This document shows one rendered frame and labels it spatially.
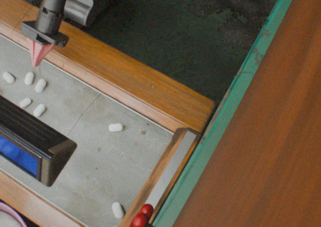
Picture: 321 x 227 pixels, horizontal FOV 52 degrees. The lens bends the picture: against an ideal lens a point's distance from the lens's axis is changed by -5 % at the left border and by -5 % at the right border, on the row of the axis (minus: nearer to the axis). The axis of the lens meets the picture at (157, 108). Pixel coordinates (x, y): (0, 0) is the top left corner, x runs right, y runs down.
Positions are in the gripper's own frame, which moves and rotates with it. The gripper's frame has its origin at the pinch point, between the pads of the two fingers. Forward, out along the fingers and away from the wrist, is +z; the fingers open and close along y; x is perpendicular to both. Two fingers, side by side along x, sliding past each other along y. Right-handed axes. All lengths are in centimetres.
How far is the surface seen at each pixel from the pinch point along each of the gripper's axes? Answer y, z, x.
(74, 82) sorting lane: 8.6, 2.8, 7.0
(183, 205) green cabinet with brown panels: 45, -19, -45
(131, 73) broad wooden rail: 20.8, -5.7, 10.8
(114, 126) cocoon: 24.4, 5.1, 2.2
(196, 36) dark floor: 17, -4, 110
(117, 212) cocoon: 35.9, 18.0, -9.0
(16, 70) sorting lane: -7.4, 6.9, 3.7
